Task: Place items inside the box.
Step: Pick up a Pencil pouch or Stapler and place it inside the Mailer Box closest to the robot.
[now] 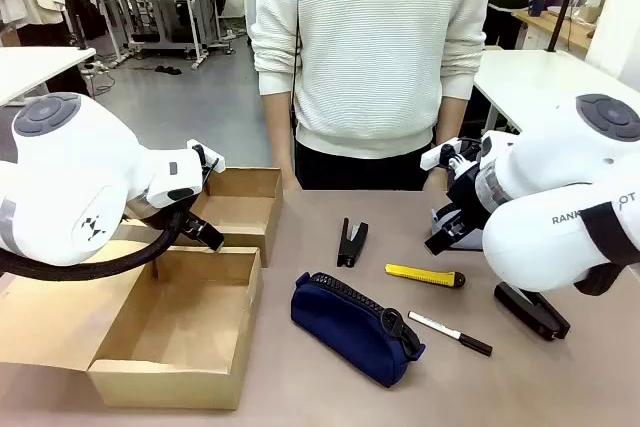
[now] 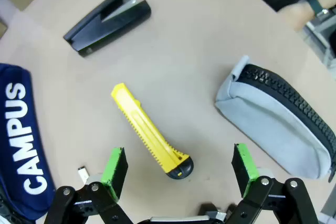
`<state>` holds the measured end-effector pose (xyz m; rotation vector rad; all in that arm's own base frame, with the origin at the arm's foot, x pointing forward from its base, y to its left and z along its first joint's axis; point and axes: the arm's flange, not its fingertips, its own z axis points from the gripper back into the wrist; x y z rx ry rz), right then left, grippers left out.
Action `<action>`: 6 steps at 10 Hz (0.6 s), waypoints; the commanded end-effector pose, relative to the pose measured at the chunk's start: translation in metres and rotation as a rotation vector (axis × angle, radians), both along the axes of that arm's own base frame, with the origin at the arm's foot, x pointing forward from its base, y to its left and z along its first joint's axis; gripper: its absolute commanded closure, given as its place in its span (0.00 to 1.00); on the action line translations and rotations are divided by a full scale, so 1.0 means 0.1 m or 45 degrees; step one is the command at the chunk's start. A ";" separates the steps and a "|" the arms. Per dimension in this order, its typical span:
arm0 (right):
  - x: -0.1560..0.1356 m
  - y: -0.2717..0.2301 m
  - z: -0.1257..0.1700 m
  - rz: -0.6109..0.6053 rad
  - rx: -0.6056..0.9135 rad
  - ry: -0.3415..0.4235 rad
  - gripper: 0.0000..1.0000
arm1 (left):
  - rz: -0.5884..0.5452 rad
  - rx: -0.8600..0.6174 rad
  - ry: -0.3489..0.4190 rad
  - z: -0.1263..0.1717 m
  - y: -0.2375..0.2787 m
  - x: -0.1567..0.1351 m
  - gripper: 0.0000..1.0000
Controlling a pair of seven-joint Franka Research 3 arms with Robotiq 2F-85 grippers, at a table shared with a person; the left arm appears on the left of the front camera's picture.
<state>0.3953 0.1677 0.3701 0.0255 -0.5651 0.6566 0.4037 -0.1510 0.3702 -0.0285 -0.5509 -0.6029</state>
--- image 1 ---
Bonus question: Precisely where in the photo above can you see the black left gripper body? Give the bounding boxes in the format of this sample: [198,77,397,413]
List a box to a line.
[122,189,211,248]

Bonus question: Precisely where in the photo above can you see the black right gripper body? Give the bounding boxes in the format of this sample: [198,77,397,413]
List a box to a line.
[444,160,490,229]

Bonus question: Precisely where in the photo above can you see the yellow utility knife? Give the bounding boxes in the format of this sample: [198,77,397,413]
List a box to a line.
[384,263,466,289]

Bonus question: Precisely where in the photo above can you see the small cardboard box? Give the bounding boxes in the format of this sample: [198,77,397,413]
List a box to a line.
[117,166,285,268]

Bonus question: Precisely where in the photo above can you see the white black marker pen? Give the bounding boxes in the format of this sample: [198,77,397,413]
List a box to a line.
[408,310,494,357]

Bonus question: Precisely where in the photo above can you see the large cardboard box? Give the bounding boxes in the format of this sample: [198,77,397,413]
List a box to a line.
[0,239,265,411]

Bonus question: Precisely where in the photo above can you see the small black stapler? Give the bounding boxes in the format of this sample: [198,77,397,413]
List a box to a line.
[335,217,370,269]

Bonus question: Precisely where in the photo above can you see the large black stapler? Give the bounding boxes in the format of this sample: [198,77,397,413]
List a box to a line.
[493,281,572,342]

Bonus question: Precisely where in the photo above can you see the navy blue pencil case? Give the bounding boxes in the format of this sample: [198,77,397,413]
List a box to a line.
[290,271,427,389]

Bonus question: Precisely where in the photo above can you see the person left forearm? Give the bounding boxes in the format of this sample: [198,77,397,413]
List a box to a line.
[434,95,471,148]

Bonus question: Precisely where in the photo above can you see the person right forearm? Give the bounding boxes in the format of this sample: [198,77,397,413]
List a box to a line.
[263,91,296,161]

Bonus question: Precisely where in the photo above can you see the person left hand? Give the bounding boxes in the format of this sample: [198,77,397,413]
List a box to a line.
[423,167,452,193]

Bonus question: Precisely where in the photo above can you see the person right hand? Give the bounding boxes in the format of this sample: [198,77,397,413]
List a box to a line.
[272,152,298,193]

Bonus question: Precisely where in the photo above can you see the white table rounded corner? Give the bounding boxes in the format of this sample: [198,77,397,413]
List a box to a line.
[469,49,640,136]

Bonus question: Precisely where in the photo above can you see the person in white sweater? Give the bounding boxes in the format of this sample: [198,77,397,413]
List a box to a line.
[248,0,496,192]

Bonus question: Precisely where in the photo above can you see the white table square corners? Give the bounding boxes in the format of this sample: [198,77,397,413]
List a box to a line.
[0,45,97,108]

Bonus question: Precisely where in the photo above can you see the wooden table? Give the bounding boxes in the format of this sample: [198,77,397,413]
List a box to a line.
[512,5,601,61]

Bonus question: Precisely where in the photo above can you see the white beige cylinder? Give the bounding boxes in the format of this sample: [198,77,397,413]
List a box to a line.
[582,0,606,23]

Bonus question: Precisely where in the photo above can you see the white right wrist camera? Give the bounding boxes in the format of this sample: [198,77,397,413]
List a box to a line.
[419,135,484,173]

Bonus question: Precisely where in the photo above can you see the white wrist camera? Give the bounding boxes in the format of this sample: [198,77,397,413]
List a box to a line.
[187,139,226,176]
[419,135,484,173]

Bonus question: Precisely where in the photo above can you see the black left arm cable sleeve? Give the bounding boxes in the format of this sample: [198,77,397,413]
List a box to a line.
[0,206,194,281]

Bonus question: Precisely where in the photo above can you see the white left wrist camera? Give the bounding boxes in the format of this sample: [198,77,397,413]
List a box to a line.
[187,139,226,176]

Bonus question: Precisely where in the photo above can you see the black neck cord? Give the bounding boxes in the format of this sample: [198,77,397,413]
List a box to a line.
[289,0,308,128]

